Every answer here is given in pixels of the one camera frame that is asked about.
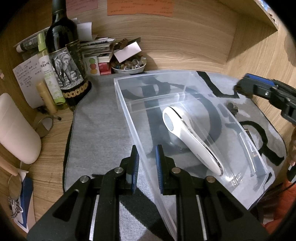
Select beige lip balm tube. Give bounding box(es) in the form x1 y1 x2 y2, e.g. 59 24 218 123
36 80 57 114

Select dark wine bottle elephant label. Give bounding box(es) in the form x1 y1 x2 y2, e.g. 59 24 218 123
45 1 91 109

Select blue booklet with keychain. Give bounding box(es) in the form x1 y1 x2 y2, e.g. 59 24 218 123
9 172 36 233

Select round wire glasses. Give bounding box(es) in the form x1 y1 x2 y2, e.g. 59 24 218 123
33 113 62 138

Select pink paper note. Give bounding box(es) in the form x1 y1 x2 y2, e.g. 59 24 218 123
66 0 98 16

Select green white spray bottle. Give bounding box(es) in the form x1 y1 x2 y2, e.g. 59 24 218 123
37 32 66 105

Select pink insulated mug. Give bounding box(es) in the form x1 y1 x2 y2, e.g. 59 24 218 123
1 93 42 164

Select grey mat with black letters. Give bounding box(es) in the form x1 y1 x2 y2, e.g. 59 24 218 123
63 71 287 240

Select white bowl of stones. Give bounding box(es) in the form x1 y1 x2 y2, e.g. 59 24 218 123
111 55 147 74

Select orange paper note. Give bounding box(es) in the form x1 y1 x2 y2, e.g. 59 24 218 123
107 0 174 17

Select white handwritten note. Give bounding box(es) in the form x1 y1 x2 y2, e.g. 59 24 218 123
13 55 44 109

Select white card box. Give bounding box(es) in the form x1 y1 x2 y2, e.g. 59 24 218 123
114 42 142 63

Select stack of books and papers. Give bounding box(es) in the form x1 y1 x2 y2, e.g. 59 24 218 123
14 18 116 63

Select white handheld massager device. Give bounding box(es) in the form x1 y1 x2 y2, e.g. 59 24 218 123
162 106 224 176

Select wooden shelf board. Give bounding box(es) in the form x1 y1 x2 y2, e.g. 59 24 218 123
219 0 278 31

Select clear plastic storage bin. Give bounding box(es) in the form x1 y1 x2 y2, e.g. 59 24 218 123
114 70 268 237

